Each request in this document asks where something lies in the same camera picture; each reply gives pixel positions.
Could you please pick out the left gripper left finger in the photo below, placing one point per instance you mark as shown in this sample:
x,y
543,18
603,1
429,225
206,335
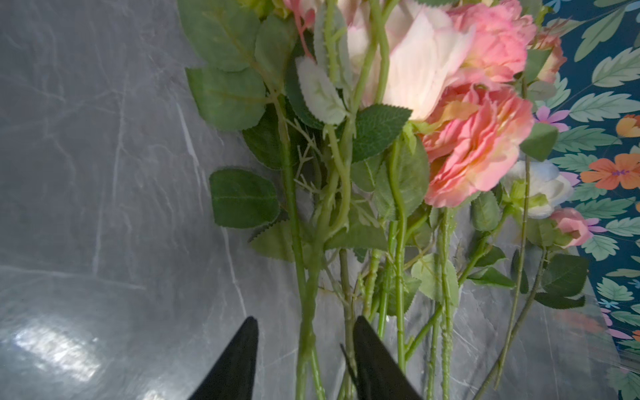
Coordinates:
x,y
233,374

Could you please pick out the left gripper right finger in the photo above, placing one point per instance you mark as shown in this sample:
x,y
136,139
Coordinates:
x,y
376,376

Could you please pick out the large pink peony bunch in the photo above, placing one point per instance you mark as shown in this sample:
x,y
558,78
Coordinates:
x,y
410,156

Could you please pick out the small dark pink rosebud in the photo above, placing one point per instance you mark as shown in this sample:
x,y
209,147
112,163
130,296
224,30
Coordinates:
x,y
564,228

